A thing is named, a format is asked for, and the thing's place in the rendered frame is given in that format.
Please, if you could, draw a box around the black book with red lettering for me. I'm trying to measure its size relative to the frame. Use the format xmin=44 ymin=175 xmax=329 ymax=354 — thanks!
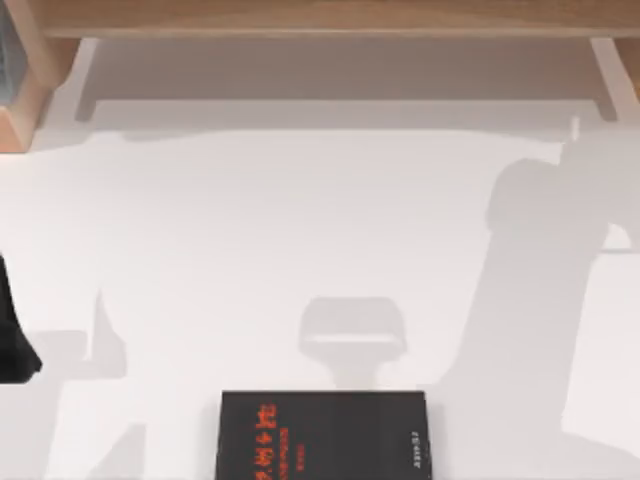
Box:
xmin=214 ymin=390 xmax=436 ymax=480

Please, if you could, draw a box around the wooden shelf unit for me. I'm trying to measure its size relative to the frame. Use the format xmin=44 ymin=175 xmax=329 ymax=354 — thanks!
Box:
xmin=29 ymin=0 xmax=640 ymax=123

